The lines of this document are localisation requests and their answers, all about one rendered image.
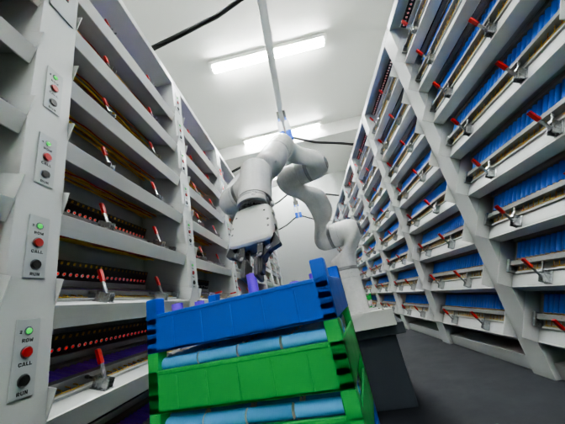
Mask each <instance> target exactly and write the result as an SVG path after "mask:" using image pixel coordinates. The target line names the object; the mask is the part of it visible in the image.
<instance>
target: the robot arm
mask: <svg viewBox="0 0 565 424"><path fill-rule="evenodd" d="M286 162H288V163H292V164H290V165H288V166H286V167H284V166H285V164H286ZM328 168H329V163H328V161H327V159H326V158H325V156H324V155H322V154H321V153H319V152H317V151H314V150H311V149H307V148H303V147H301V146H298V145H297V144H296V143H295V142H294V141H293V140H292V139H291V137H289V136H288V135H286V134H284V133H278V134H275V135H274V136H273V137H272V138H271V139H270V140H269V141H268V142H267V144H266V145H265V146H264V147H263V149H262V150H261V152H260V153H259V154H258V156H257V157H256V158H250V159H248V160H246V161H244V162H243V163H242V165H241V167H240V172H239V173H238V174H237V175H236V176H235V177H234V178H233V179H232V181H231V182H230V183H229V184H228V186H227V187H226V188H225V189H224V191H223V193H222V194H221V195H220V198H219V206H220V208H221V209H222V211H223V212H224V213H225V214H226V215H229V216H234V217H235V218H234V221H233V225H232V228H231V232H230V249H229V251H228V253H227V255H226V257H227V258H228V259H229V260H231V261H238V262H239V263H241V269H240V277H241V279H242V280H243V281H244V282H245V283H246V284H247V279H246V275H247V274H248V273H252V269H253V268H252V266H251V257H253V256H256V255H257V257H255V259H254V276H255V277H256V278H257V279H258V280H259V281H260V282H261V283H262V282H264V275H266V262H268V258H269V257H270V256H271V255H272V253H273V251H274V250H277V249H278V248H279V247H281V246H282V245H283V244H282V243H281V241H280V236H279V231H278V226H277V218H276V215H275V212H274V210H273V209H272V206H275V203H274V201H273V200H272V180H273V179H275V178H277V185H278V187H279V188H280V189H281V190H282V191H283V192H284V193H285V194H286V195H289V196H291V197H294V198H296V199H299V200H301V201H303V202H304V203H305V204H306V206H307V207H308V209H309V211H310V213H311V215H312V216H313V219H314V242H315V245H316V246H317V247H318V248H319V249H320V250H323V251H328V250H331V249H335V248H337V247H341V246H344V247H343V250H342V251H341V252H340V253H339V254H338V255H337V256H335V257H334V258H333V259H332V260H331V262H330V265H331V267H332V266H337V267H338V270H339V273H340V276H341V282H342V285H343V289H344V291H345V295H346V300H347V304H348V307H349V311H350V313H351V315H353V314H358V313H362V312H368V311H372V310H378V307H374V308H369V307H370V306H372V300H371V299H370V300H368V299H367V297H366V294H365V291H364V288H363V284H362V279H361V276H360V273H359V270H358V266H357V263H356V249H357V247H358V245H359V242H360V240H361V238H362V228H361V226H360V225H359V223H358V222H357V221H355V220H353V219H348V220H342V221H338V222H335V223H333V224H330V225H327V224H328V223H329V221H330V219H331V216H332V207H331V204H330V201H329V200H328V198H327V196H326V194H325V192H324V191H322V190H321V189H319V188H314V187H310V186H308V185H305V184H306V183H310V182H312V181H314V180H316V179H319V178H322V177H323V176H324V175H325V174H326V173H327V171H328Z"/></svg>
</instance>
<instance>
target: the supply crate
mask: <svg viewBox="0 0 565 424"><path fill-rule="evenodd" d="M309 266H310V269H311V273H312V276H313V278H310V279H306V280H303V281H298V282H295V283H291V284H284V285H281V286H277V287H273V288H269V289H263V290H259V291H256V292H252V293H248V294H242V295H238V296H234V297H230V298H227V299H220V297H219V294H213V295H210V296H209V302H208V303H205V304H201V305H195V306H191V307H187V308H183V309H180V310H173V311H169V312H166V313H165V309H164V299H163V298H162V299H151V300H147V301H146V321H147V349H148V353H147V354H152V353H157V352H165V351H170V350H174V349H178V348H183V347H191V346H196V345H200V344H204V343H209V342H217V341H222V340H226V339H230V338H235V337H243V336H248V335H252V334H257V333H262V332H266V331H274V330H278V329H283V328H288V327H292V326H300V325H304V324H309V323H314V322H318V321H326V320H331V319H335V318H338V316H339V315H340V314H341V313H342V312H343V310H344V309H345V308H346V307H347V306H348V304H347V300H346V295H345V291H344V289H343V285H342V282H341V276H340V273H339V270H338V267H337V266H332V267H328V268H327V267H326V264H325V260H324V258H322V257H319V258H315V259H312V260H309ZM327 270H328V271H327Z"/></svg>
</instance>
